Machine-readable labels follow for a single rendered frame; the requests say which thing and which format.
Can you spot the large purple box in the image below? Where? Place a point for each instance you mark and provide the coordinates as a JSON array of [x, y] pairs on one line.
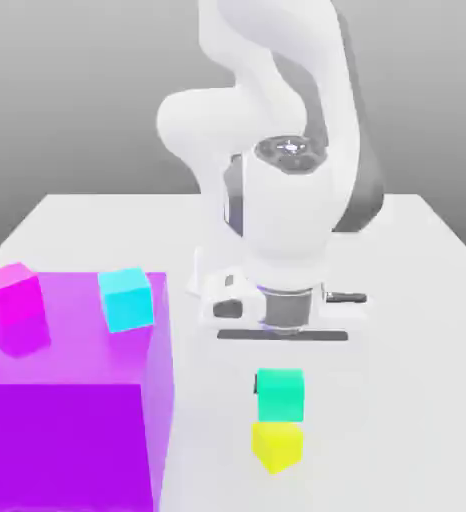
[[65, 440]]

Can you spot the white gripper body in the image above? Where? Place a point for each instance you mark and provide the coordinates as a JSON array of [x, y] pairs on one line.
[[283, 335]]

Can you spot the small magenta cube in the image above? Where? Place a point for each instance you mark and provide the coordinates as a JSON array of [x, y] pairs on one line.
[[17, 308]]

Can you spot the small green cube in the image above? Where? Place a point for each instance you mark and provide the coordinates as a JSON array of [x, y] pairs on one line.
[[281, 396]]

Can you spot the small yellow cube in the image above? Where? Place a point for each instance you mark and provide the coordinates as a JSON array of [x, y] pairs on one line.
[[277, 446]]

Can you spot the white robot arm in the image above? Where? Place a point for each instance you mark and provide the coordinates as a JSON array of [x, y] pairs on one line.
[[289, 208]]

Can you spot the small cyan cube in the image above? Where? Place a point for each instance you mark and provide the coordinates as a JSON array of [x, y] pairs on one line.
[[127, 300]]

